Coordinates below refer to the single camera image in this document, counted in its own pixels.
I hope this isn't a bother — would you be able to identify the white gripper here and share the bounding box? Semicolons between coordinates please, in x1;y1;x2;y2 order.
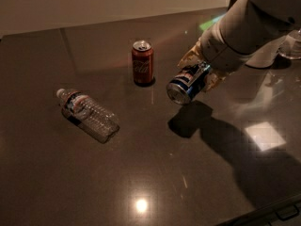
178;22;251;92

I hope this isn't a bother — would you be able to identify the blue pepsi can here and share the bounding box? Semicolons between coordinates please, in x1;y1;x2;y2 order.
166;62;211;105

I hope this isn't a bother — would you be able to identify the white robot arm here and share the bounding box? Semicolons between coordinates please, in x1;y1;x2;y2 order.
178;0;301;89

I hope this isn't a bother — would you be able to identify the red coca-cola can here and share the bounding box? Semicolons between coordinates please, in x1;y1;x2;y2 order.
132;40;154;85

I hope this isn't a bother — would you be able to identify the white lidded container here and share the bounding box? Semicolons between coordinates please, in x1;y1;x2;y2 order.
246;36;285;69

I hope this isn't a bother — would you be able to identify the clear glass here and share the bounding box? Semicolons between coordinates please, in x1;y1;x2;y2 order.
279;29;301;60

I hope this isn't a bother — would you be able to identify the clear plastic water bottle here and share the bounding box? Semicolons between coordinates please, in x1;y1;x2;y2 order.
56;89;119;143

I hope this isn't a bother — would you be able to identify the black drawer handle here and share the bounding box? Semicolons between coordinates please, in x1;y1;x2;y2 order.
275;204;300;221

